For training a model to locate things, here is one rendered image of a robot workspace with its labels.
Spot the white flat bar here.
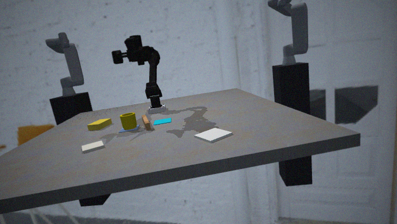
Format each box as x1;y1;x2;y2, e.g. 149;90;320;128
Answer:
82;141;104;154

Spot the yellow rectangular block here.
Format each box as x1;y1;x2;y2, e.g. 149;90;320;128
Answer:
87;119;112;131

